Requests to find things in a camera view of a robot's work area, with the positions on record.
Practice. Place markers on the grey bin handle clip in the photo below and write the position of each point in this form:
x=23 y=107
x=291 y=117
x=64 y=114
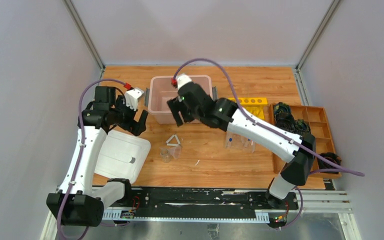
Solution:
x=214 y=93
x=146 y=97

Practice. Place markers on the white bin lid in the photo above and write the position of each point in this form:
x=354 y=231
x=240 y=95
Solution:
x=122 y=156

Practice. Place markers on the yellow test tube rack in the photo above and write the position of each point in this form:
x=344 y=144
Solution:
x=254 y=105

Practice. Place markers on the left grey bin handle clip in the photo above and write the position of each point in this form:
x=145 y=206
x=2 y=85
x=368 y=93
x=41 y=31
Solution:
x=146 y=97

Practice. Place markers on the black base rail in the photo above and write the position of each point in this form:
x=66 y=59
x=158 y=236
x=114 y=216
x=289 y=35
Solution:
x=206 y=205

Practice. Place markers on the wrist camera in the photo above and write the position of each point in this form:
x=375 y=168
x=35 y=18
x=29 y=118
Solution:
x=182 y=80
x=132 y=98

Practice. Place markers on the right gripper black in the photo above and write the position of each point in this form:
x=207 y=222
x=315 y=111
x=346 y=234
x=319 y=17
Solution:
x=174 y=105

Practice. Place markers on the clear plastic funnel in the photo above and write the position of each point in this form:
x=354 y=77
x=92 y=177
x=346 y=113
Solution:
x=175 y=151

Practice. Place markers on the blue-capped tube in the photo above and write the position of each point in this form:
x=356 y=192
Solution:
x=251 y=145
x=230 y=140

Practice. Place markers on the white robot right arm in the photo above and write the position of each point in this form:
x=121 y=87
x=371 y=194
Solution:
x=193 y=103

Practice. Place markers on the clear well plate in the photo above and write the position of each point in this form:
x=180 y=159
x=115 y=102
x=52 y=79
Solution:
x=239 y=142

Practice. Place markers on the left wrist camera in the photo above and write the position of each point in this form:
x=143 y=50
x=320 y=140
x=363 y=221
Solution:
x=132 y=98

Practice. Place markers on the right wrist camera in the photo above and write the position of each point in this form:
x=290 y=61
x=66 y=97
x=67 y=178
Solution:
x=182 y=80

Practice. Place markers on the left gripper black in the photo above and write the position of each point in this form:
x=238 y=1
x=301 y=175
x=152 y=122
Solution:
x=129 y=117

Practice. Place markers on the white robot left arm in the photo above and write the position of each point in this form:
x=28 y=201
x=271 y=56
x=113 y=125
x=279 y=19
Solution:
x=83 y=195

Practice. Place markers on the white clay triangle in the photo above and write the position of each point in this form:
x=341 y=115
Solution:
x=173 y=141

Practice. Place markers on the pink plastic bin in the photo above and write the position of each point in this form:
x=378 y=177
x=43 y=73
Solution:
x=161 y=91

